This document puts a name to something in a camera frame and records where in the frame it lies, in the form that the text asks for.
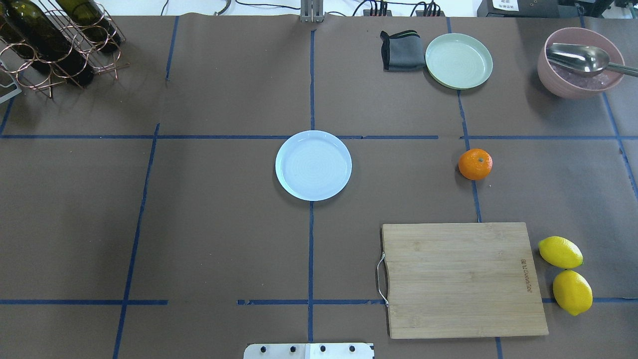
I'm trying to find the light green plate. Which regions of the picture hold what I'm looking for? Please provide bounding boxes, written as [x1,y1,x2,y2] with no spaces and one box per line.
[425,33,493,90]

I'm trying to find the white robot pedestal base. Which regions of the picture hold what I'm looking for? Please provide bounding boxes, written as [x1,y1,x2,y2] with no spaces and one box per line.
[243,343,375,359]

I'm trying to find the orange mandarin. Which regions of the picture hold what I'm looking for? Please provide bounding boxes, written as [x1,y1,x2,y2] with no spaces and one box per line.
[458,148,493,181]

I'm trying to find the copper wire bottle rack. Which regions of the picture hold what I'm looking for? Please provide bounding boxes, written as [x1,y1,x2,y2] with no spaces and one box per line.
[1,0,130,98]

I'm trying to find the upper yellow lemon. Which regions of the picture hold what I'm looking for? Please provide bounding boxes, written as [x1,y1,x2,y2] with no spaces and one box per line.
[552,270,593,316]

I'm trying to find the bamboo cutting board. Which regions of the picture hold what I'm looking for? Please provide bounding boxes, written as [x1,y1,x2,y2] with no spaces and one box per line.
[380,222,549,340]

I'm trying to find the aluminium frame post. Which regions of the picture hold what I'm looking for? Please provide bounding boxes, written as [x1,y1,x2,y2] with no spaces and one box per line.
[300,0,325,23]

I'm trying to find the light blue plate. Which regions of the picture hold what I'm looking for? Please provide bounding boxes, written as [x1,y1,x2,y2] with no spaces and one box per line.
[274,130,352,201]

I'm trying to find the dark wine bottle lower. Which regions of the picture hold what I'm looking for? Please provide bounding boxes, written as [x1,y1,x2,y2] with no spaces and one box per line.
[57,0,121,54]

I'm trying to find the pink bowl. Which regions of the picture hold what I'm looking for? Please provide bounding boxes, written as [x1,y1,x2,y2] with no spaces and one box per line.
[536,27,637,99]

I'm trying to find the grey folded cloth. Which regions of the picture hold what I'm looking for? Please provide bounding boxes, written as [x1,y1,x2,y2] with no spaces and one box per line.
[380,30,426,72]

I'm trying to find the dark wine bottle upper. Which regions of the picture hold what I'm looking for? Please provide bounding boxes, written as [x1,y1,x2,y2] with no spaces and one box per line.
[1,0,94,87]

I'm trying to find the metal scoop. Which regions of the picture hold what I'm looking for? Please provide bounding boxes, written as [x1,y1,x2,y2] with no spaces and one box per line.
[545,43,638,77]

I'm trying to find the black computer box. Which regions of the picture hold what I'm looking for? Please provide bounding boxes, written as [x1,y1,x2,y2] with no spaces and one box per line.
[477,0,579,18]

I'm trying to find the dark wine bottle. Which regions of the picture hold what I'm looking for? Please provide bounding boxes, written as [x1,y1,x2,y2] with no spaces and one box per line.
[0,14,35,61]
[1,0,94,87]
[57,0,121,54]

